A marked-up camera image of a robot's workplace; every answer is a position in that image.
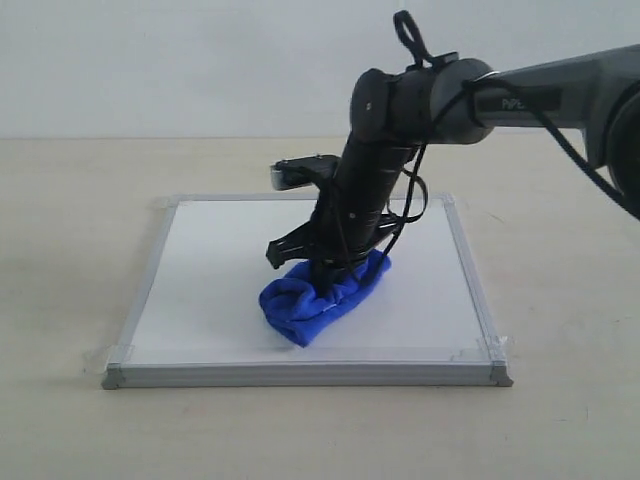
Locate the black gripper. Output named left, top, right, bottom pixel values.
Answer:
left=266, top=192, right=400, bottom=295

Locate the blue cloth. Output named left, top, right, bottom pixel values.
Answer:
left=258, top=250, right=392, bottom=347

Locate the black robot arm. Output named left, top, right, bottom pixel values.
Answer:
left=266, top=45, right=639, bottom=289

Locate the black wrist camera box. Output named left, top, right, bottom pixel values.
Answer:
left=270, top=154, right=340, bottom=191

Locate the white board with metal frame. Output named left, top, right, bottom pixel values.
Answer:
left=102, top=193, right=512, bottom=390

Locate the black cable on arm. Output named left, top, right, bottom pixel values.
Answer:
left=324, top=10, right=640, bottom=291

